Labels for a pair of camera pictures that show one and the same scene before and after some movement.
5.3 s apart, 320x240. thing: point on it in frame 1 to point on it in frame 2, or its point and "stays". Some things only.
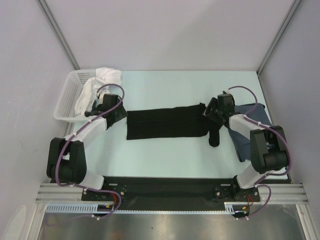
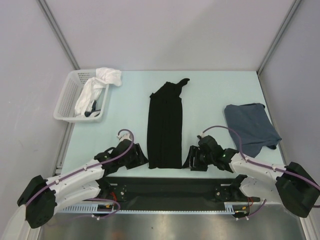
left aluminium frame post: [50, 17] stays
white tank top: [104, 76] stays
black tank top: [172, 122] to [164, 126]
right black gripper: [213, 103] to [193, 152]
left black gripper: [122, 113] to [139, 158]
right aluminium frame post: [296, 4] stays
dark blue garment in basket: [87, 113] stays
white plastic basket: [65, 109] stays
